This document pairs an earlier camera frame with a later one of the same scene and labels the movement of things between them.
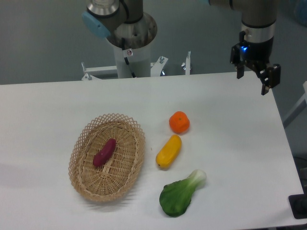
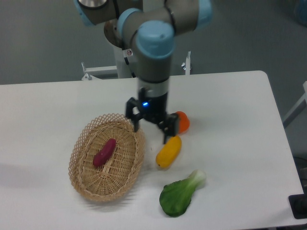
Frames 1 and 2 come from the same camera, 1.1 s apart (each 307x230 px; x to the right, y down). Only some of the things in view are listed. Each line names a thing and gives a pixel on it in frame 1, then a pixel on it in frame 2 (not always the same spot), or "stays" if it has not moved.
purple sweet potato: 104,153 stays
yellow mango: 169,152 stays
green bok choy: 175,198 stays
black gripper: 258,55 -> 153,109
